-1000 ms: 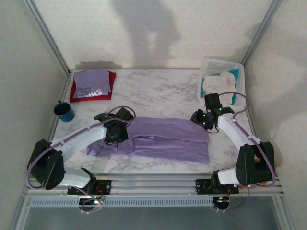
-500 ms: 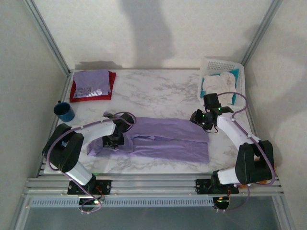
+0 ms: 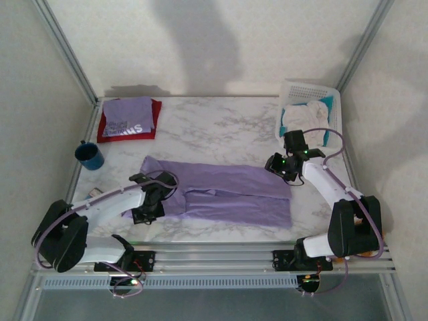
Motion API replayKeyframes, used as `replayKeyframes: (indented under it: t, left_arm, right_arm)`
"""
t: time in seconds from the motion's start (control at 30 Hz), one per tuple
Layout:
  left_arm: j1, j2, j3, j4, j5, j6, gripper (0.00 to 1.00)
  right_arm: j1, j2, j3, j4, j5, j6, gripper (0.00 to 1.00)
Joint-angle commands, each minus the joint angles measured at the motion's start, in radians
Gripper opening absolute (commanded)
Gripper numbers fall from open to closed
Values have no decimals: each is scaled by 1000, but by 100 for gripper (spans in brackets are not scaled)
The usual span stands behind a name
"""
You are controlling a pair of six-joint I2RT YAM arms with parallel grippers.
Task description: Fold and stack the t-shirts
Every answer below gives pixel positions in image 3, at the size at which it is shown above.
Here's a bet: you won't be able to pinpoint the plain purple t-shirt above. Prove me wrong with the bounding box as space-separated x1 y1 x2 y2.
122 155 294 230

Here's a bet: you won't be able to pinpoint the folded purple and red shirts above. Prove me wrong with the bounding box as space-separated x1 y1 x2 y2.
96 98 163 144

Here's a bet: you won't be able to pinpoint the crumpled white t-shirt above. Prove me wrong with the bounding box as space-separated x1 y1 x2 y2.
282 100 330 148

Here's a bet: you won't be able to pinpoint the white plastic basket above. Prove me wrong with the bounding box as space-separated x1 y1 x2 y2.
274 80 342 150

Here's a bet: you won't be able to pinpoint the teal t-shirt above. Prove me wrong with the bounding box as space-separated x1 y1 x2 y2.
279 95 335 148

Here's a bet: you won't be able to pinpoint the dark blue mug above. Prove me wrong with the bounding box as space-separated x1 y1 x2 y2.
74 140 105 171

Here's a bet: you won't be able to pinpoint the round base electronics board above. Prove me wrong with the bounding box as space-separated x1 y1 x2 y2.
109 276 144 295
297 274 324 294

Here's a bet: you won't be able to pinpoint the folded purple printed t-shirt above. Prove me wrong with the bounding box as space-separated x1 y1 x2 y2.
101 96 155 138

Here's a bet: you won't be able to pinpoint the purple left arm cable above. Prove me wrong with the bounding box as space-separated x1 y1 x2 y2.
35 170 180 298

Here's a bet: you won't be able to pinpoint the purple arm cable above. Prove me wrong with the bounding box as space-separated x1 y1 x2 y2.
300 128 385 298
35 170 180 298

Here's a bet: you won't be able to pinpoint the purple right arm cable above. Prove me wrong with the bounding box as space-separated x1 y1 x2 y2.
300 128 385 298

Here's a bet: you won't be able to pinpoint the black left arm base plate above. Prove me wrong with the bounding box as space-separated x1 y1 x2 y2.
94 250 156 272

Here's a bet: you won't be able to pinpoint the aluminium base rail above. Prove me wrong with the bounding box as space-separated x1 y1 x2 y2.
31 245 397 277

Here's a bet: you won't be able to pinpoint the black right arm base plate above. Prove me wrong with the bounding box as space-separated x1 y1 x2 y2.
272 249 334 271

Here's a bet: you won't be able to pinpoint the grey slotted cable duct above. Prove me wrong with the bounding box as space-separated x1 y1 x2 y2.
39 276 298 290

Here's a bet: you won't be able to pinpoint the aluminium side rail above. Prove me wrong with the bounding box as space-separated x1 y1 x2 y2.
51 98 101 247

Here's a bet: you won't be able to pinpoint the aluminium frame post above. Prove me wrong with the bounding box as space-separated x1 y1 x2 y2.
336 0 396 95
31 0 101 106

